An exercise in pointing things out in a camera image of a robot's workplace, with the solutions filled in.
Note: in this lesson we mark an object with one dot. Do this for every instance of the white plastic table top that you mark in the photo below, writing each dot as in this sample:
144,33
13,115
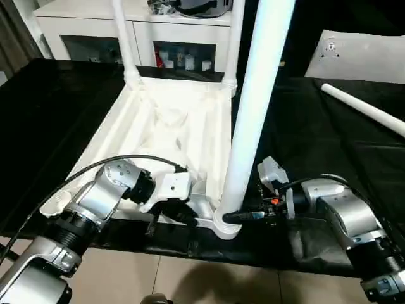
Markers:
171,126

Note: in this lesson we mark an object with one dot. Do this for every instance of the white plastic table leg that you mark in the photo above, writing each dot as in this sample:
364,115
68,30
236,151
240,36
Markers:
256,107
125,44
233,44
367,109

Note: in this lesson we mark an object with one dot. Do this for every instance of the black work mat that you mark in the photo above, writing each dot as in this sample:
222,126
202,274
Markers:
329,158

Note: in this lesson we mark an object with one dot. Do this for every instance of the black robot left foot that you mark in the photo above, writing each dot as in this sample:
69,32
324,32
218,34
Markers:
155,299

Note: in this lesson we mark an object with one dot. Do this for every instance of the small white jar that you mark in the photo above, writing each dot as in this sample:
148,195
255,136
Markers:
206,65

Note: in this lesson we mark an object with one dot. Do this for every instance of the red bottle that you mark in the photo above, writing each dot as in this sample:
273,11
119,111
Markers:
158,59

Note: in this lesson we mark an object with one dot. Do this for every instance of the white plastic bag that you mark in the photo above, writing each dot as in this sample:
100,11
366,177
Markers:
361,57

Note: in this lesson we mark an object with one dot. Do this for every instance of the white cabinet with glass doors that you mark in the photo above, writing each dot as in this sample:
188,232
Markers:
95,25

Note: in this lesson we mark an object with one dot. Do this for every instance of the black cabinet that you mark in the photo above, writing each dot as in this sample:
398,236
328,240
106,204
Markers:
329,16

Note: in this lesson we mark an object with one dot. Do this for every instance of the dark tangled clutter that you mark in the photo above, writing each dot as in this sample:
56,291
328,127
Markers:
162,6

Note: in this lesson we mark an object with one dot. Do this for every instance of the black rice cooker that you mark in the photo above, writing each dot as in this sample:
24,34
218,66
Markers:
202,7

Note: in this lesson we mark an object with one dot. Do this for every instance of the grey curtain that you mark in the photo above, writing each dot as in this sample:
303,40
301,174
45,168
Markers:
16,31

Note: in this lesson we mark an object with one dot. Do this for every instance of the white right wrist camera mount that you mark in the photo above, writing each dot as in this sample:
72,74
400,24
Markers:
272,172

